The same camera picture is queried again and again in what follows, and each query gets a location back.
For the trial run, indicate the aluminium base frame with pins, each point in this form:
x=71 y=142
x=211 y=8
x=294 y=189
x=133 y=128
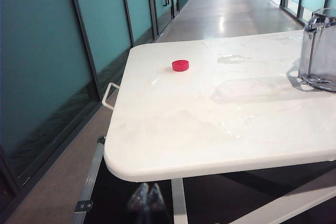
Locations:
x=90 y=176

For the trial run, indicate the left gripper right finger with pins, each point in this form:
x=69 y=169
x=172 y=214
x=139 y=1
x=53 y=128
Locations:
x=156 y=203

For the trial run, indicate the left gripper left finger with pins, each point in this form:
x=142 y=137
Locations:
x=140 y=203

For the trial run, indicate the white scissor table legs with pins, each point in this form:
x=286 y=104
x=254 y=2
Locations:
x=179 y=203

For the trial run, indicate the red bottle cap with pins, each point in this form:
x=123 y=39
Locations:
x=180 y=65

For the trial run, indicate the black base platform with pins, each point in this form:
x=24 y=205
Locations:
x=210 y=208

